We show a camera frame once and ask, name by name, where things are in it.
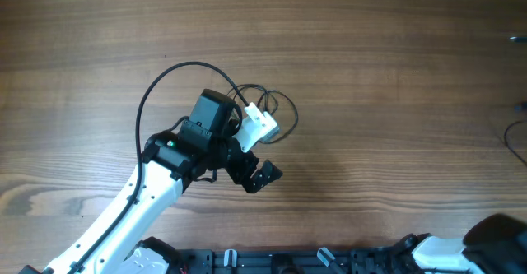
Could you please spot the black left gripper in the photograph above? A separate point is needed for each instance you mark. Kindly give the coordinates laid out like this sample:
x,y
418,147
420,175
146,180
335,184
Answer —
x,y
240,174

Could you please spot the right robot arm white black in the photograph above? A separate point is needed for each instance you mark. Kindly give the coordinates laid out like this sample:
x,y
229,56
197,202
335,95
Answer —
x,y
495,245

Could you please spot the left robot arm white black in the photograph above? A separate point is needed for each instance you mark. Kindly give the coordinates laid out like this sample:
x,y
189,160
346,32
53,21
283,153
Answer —
x,y
218,135

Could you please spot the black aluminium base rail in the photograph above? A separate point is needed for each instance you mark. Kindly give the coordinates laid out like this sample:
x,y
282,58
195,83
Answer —
x,y
365,260

